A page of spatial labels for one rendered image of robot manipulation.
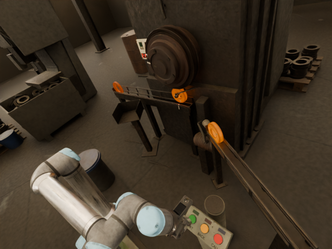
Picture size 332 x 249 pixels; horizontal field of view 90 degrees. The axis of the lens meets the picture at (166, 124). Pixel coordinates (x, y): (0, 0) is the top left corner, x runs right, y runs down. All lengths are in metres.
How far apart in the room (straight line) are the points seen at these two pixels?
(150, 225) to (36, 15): 3.44
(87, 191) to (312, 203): 1.68
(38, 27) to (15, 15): 0.28
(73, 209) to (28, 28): 3.09
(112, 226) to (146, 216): 0.13
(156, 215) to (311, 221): 1.36
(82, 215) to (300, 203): 1.59
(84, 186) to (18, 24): 2.82
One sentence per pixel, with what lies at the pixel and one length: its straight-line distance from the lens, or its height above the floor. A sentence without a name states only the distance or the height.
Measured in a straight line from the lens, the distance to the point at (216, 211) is 1.13.
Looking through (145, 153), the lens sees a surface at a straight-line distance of 2.19.
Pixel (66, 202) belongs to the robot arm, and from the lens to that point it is 0.87.
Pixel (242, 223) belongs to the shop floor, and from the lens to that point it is 1.67.
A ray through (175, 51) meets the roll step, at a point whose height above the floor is 1.21.
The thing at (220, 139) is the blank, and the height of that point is 0.71.
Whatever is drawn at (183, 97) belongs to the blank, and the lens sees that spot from 1.48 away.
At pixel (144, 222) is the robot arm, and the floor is 1.00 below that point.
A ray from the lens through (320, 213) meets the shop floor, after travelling 1.84.
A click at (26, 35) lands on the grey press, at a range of 3.54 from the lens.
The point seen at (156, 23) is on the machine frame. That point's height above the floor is 1.35.
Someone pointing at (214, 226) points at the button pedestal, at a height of 0.61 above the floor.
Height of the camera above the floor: 1.58
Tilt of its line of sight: 40 degrees down
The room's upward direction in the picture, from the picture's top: 19 degrees counter-clockwise
